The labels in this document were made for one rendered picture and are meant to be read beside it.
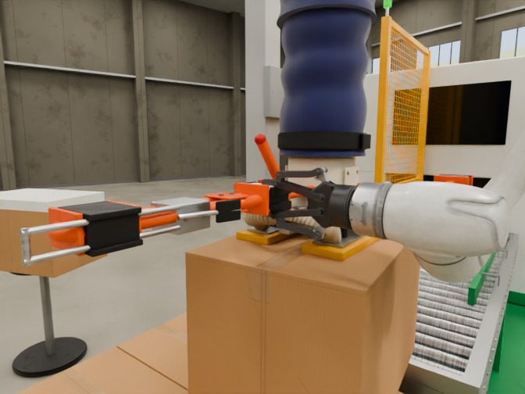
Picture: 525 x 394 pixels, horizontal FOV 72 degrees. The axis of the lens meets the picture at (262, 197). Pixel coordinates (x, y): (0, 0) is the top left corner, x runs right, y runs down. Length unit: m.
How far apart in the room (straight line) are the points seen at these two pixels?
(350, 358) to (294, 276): 0.16
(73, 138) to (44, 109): 1.09
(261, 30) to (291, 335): 1.96
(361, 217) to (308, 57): 0.42
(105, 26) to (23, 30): 2.26
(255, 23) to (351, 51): 1.59
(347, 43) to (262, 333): 0.64
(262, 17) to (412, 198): 1.97
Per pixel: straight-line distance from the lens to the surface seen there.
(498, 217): 0.55
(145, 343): 1.57
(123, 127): 13.04
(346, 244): 0.81
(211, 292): 0.80
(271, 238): 0.86
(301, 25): 0.89
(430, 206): 0.55
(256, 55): 2.38
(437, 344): 1.66
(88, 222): 0.46
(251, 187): 0.70
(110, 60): 13.21
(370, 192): 0.59
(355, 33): 0.90
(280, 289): 0.69
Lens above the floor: 1.31
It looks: 8 degrees down
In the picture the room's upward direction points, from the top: straight up
